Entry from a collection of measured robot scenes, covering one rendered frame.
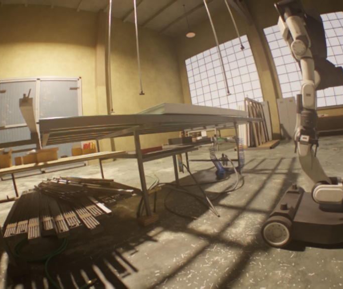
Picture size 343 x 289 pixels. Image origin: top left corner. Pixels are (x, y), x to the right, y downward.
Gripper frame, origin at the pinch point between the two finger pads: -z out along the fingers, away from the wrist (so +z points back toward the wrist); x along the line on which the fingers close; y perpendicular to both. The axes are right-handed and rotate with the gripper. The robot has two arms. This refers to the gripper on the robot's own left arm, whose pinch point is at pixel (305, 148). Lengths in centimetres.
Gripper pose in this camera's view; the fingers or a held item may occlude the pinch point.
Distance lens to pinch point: 91.2
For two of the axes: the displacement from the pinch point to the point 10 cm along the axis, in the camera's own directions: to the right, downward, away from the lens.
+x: -6.4, -1.5, 7.6
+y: -7.7, 1.2, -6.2
